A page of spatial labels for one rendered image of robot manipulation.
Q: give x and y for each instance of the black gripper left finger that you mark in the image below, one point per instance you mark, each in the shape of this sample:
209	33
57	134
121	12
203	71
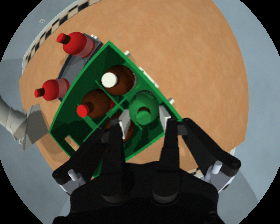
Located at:
80	168

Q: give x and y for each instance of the green bottle with light green label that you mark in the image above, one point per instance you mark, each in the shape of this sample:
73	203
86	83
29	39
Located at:
147	106

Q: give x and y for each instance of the brown bottle with green cap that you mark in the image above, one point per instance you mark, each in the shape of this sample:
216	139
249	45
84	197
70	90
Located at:
131	127

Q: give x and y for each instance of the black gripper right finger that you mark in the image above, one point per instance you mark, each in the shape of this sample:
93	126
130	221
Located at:
217	166

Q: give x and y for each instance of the red bottle with pink label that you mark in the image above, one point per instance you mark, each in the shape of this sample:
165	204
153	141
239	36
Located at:
76	44
53	89

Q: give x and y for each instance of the brown bottle with red cap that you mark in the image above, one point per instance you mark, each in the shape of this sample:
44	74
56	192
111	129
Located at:
95	104

